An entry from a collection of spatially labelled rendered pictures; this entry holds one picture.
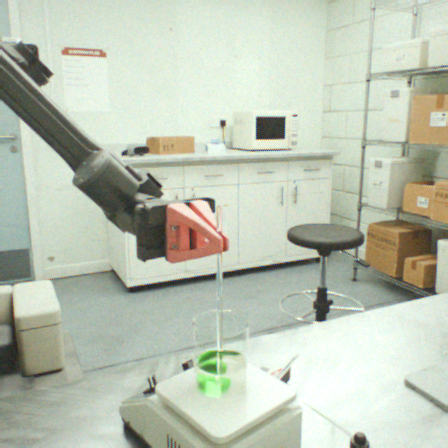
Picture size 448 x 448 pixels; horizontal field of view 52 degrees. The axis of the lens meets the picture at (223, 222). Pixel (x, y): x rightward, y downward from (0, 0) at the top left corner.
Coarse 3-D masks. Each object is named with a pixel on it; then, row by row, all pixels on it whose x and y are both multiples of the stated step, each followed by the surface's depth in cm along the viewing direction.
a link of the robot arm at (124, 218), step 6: (138, 198) 58; (144, 198) 58; (150, 198) 58; (156, 198) 58; (132, 204) 58; (138, 204) 57; (126, 210) 58; (132, 210) 57; (120, 216) 59; (126, 216) 58; (132, 216) 57; (120, 222) 60; (126, 222) 58; (126, 228) 59; (132, 228) 57; (132, 234) 59
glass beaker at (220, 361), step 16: (192, 320) 50; (208, 320) 52; (224, 320) 53; (240, 320) 52; (208, 336) 47; (224, 336) 47; (240, 336) 48; (208, 352) 47; (224, 352) 47; (240, 352) 48; (208, 368) 48; (224, 368) 48; (240, 368) 49; (208, 384) 48; (224, 384) 48; (240, 384) 49; (224, 400) 48
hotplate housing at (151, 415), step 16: (128, 400) 57; (144, 400) 53; (160, 400) 52; (128, 416) 56; (144, 416) 53; (160, 416) 50; (176, 416) 49; (272, 416) 49; (288, 416) 50; (144, 432) 54; (160, 432) 51; (176, 432) 48; (192, 432) 47; (256, 432) 47; (272, 432) 48; (288, 432) 50
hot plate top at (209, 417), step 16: (192, 368) 55; (256, 368) 55; (160, 384) 52; (176, 384) 52; (192, 384) 52; (256, 384) 52; (272, 384) 52; (176, 400) 49; (192, 400) 49; (208, 400) 49; (240, 400) 49; (256, 400) 49; (272, 400) 49; (288, 400) 49; (192, 416) 46; (208, 416) 46; (224, 416) 46; (240, 416) 46; (256, 416) 46; (208, 432) 44; (224, 432) 44; (240, 432) 45
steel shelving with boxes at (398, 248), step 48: (432, 0) 281; (384, 48) 289; (432, 48) 255; (384, 96) 296; (432, 96) 258; (384, 144) 316; (432, 144) 259; (384, 192) 294; (432, 192) 269; (384, 240) 301
